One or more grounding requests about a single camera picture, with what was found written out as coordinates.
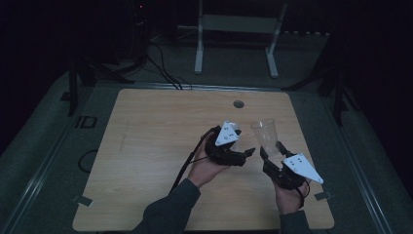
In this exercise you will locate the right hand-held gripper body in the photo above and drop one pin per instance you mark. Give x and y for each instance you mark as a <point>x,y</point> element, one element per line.
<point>292,175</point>

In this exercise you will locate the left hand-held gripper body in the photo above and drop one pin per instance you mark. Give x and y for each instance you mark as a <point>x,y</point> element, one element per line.
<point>224,156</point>

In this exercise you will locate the single clear plastic cup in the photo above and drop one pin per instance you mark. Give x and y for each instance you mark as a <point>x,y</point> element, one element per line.
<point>266,135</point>

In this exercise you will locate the person's left hand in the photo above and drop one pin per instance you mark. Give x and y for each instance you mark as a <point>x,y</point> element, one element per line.
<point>206,170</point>

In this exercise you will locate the person's right hand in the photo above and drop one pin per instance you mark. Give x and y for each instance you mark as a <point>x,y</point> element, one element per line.
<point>289,200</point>

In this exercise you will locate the grey tape piece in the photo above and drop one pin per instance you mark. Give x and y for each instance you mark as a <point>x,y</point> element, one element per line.
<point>323,195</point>
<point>82,201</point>

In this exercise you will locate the black metal stand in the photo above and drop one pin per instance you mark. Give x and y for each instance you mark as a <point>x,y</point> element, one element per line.
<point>74,87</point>
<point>337,94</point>

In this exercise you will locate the white metal stand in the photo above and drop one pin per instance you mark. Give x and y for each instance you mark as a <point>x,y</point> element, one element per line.
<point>235,24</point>

